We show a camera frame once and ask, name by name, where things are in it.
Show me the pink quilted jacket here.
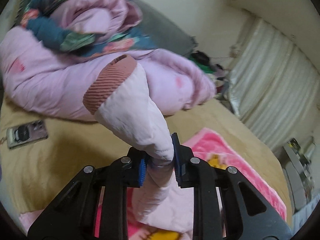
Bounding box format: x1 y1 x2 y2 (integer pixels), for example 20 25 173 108
13 49 216 233

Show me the smartphone on bed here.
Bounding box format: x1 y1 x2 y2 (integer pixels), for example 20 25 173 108
7 120 48 149

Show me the tan bed sheet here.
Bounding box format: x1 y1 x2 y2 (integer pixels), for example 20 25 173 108
1 100 293 223

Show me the grey headboard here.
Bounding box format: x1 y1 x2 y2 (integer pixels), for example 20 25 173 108
130 0 198 58

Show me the striped beige curtain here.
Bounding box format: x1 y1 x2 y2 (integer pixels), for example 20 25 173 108
228 17 319 151

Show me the pink cartoon bear blanket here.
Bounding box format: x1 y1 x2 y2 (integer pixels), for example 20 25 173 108
94 127 288 240

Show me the pile of clothes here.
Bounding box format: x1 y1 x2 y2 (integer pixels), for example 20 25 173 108
189 50 229 95

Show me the grey low cabinet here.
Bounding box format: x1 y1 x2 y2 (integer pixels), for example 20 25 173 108
279 138 315 213

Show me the pink floral comforter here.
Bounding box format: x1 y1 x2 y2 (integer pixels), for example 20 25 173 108
1 0 216 121

